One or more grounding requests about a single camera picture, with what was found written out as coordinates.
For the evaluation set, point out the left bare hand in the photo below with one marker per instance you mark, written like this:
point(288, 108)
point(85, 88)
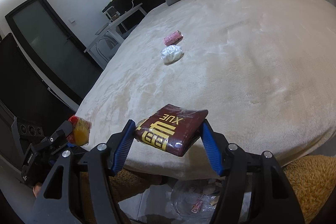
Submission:
point(37, 189)

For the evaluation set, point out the pink printed carton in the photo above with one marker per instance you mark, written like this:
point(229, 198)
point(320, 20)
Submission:
point(173, 38)

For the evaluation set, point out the white chair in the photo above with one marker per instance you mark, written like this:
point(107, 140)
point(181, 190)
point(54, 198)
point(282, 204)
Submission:
point(107, 47)

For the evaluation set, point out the dark brown snack wrapper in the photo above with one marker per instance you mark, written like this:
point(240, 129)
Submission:
point(171, 129)

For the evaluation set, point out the clear trash bin bag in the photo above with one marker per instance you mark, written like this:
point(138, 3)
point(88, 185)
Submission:
point(172, 202)

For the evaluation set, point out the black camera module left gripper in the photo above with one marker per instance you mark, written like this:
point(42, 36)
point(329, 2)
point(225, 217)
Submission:
point(24, 133)

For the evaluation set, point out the white desk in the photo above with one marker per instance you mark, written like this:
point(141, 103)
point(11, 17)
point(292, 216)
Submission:
point(110, 29)

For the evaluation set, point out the brown fluffy rug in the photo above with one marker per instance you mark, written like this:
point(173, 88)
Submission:
point(311, 177)

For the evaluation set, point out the beige plush bed blanket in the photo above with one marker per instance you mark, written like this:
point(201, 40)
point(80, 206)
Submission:
point(264, 69)

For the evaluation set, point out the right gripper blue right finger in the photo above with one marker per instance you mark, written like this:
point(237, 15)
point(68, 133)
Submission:
point(212, 150)

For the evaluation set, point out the red snack wrapper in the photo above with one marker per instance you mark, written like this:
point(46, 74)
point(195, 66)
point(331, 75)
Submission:
point(80, 131)

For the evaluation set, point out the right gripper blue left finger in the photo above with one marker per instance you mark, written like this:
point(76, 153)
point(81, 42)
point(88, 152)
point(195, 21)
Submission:
point(120, 146)

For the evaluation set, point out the large white plastic bag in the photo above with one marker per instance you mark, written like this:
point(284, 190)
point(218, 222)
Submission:
point(171, 54)

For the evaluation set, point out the pink sunflower snack wrapper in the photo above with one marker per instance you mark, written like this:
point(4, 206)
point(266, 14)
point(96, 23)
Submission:
point(197, 207)

